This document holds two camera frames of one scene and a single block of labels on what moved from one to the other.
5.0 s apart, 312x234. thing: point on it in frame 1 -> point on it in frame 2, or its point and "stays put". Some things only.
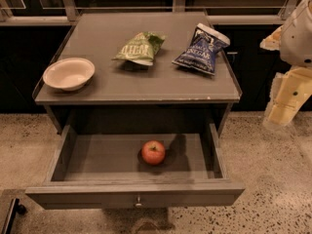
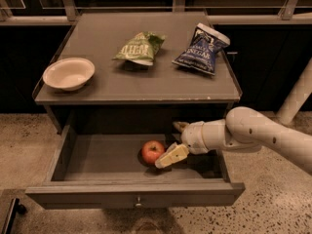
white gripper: x=297 y=39 -> x=192 y=136
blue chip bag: x=203 y=51 stays put
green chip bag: x=141 y=48 stays put
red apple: x=153 y=152 stays put
